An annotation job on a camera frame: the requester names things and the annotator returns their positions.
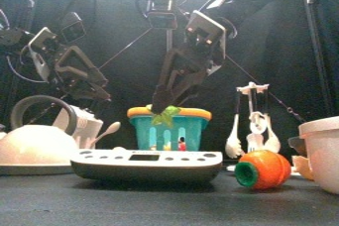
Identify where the green starfruit leaf top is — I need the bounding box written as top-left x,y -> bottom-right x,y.
151,104 -> 183,129

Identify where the white toy toaster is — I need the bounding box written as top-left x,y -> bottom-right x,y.
52,104 -> 105,150

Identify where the white plastic spoon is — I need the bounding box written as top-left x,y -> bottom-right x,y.
88,121 -> 121,149

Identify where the white utensil hanging rack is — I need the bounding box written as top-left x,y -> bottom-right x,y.
236,81 -> 271,129

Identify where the teal basket orange rim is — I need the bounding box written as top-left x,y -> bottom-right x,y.
125,104 -> 213,153

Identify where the white hanging slotted spatula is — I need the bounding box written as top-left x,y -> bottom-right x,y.
245,110 -> 265,154

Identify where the white grey kitchen scale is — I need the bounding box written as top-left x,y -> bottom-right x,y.
69,147 -> 225,184

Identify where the white hanging spoon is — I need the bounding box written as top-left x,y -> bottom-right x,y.
261,113 -> 281,154

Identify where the orange toy fruit green end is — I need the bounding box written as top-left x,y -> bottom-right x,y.
233,149 -> 292,190

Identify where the metal frame pole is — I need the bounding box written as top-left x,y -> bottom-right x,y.
165,0 -> 175,55

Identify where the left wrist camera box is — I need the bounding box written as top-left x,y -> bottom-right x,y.
59,11 -> 88,45

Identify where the overhead camera on frame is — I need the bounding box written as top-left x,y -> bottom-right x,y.
133,0 -> 179,31

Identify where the white kettle grey handle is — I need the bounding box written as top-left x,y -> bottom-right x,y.
0,94 -> 83,175

